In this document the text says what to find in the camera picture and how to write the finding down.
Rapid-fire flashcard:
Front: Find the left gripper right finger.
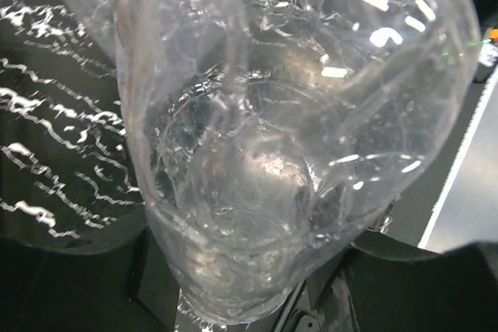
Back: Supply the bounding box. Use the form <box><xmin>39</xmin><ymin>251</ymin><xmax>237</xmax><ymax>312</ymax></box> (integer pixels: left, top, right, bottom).
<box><xmin>307</xmin><ymin>230</ymin><xmax>497</xmax><ymax>331</ymax></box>

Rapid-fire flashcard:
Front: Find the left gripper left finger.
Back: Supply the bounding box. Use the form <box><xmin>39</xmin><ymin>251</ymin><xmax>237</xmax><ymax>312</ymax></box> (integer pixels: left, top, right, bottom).
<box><xmin>1</xmin><ymin>210</ymin><xmax>179</xmax><ymax>331</ymax></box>

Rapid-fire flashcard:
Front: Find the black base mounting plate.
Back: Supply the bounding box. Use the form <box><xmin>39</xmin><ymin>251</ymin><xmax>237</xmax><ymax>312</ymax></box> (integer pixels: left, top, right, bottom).
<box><xmin>374</xmin><ymin>73</ymin><xmax>497</xmax><ymax>253</ymax></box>

